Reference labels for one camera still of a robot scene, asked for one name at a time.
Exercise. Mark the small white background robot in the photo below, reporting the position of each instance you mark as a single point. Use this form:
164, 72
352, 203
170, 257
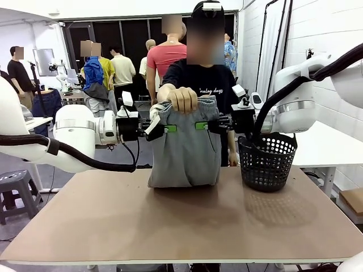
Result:
61, 73

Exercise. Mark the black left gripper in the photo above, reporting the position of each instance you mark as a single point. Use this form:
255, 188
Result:
127, 129

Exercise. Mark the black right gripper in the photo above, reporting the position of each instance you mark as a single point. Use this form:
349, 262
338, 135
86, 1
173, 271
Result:
243, 122

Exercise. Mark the grey wall board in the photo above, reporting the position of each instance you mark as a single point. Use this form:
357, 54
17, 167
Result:
43, 62

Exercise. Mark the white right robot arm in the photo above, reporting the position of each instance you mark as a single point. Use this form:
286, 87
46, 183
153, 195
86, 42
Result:
295, 85

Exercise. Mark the grey plastic stool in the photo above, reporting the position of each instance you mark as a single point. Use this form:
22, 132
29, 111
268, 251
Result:
17, 187

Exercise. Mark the dark perforated plastic basket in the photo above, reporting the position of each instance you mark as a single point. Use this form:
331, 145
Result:
266, 167

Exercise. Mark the person's left forearm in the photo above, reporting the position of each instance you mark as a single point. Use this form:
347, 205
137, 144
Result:
231, 143

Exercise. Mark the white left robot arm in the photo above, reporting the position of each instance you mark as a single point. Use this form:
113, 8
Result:
73, 127

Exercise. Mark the person in cream shirt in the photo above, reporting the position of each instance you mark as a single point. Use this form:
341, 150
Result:
122, 71

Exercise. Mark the person's left hand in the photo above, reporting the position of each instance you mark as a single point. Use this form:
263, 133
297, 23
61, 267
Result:
232, 160

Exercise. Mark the grey training pants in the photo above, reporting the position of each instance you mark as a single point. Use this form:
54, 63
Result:
184, 158

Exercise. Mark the mannequin in floral shirt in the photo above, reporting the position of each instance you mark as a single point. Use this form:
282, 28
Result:
230, 54

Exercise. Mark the brown cardboard box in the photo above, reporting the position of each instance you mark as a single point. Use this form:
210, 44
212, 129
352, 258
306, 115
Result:
353, 204

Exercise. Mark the person's right hand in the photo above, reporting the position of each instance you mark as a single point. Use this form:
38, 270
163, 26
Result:
183, 97

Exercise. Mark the white backdrop sheet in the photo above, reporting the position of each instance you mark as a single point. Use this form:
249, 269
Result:
273, 42

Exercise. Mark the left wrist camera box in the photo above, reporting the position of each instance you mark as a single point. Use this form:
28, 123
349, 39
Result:
127, 99

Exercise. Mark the black tripod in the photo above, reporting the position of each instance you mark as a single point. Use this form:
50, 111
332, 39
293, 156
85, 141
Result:
38, 85

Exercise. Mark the man in black shirt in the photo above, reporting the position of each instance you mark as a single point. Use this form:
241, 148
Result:
20, 76

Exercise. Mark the blue jeans on stand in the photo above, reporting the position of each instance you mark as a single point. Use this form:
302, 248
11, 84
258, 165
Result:
46, 105

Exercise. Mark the mannequin in red top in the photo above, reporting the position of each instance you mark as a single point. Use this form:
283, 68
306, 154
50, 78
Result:
166, 56

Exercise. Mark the person in black t-shirt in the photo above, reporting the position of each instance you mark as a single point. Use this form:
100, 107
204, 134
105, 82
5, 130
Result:
204, 82

